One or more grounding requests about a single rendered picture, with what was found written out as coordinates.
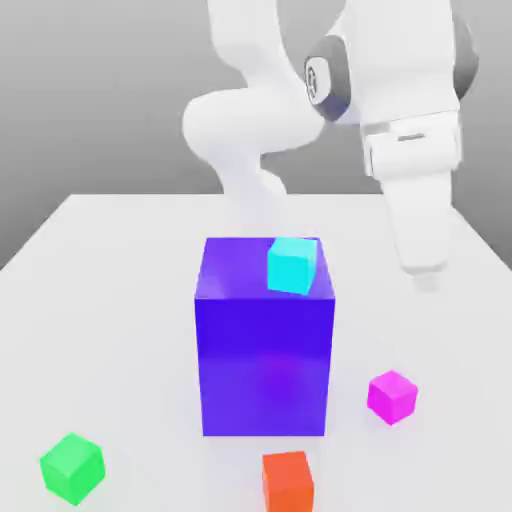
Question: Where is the small orange cube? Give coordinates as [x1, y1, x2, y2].
[261, 450, 315, 512]

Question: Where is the large blue box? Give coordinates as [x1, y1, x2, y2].
[193, 236, 336, 438]

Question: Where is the small cyan cube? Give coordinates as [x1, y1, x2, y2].
[266, 236, 319, 296]

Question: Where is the small magenta cube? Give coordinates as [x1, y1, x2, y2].
[366, 369, 419, 426]

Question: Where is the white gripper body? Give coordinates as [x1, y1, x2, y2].
[377, 168, 455, 278]

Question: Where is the small green cube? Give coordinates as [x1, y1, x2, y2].
[38, 431, 107, 507]

